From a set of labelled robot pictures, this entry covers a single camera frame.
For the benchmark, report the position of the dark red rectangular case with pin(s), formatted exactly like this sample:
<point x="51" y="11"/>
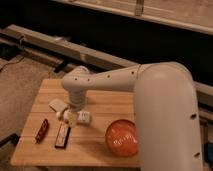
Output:
<point x="62" y="136"/>

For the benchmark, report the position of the small white bottle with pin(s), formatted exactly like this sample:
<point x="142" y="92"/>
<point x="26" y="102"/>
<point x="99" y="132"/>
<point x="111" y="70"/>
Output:
<point x="83" y="117"/>

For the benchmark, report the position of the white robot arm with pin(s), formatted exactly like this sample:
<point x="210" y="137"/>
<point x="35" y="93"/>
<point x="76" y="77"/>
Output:
<point x="165" y="108"/>

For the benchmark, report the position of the wooden table board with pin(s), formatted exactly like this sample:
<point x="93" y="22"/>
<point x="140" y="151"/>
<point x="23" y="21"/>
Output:
<point x="86" y="144"/>

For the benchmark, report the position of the long metal rail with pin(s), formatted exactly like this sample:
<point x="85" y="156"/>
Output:
<point x="125" y="61"/>

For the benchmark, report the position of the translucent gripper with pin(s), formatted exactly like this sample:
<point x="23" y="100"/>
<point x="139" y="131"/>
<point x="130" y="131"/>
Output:
<point x="70" y="117"/>

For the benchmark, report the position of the white square sponge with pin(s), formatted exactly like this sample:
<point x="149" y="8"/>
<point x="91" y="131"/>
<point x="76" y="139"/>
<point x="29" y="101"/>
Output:
<point x="58" y="105"/>

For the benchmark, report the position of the black table leg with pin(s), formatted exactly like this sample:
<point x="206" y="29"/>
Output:
<point x="12" y="138"/>

